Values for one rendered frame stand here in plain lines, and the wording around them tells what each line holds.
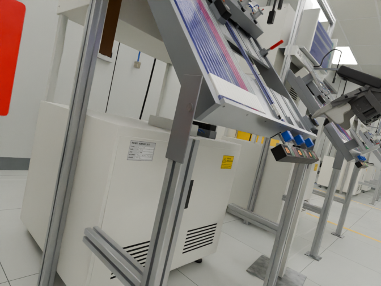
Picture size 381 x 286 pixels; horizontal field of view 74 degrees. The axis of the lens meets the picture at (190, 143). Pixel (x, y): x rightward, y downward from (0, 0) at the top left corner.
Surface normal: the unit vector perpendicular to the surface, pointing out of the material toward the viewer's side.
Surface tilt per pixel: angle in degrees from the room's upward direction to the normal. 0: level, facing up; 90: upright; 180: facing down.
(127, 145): 90
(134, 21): 90
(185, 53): 90
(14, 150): 90
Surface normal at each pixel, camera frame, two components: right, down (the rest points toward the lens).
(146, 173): 0.72, 0.22
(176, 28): -0.66, -0.09
